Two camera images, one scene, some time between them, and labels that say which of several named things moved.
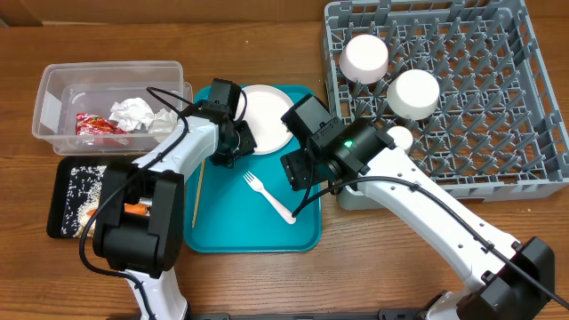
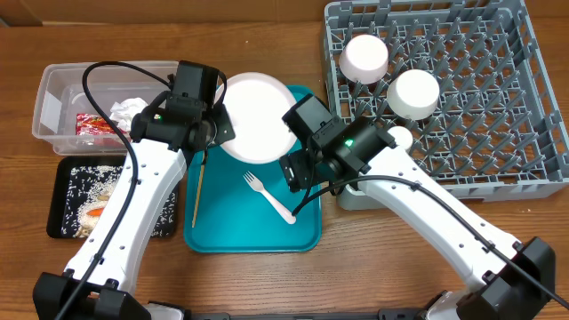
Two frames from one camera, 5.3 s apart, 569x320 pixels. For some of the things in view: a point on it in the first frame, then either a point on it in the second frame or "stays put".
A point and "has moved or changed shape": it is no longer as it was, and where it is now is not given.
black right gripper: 308,170 stays put
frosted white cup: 401,136 stays put
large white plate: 266,104 has moved or changed shape
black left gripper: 249,146 -> 227,128
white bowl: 413,94 stays put
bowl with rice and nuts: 364,59 stays put
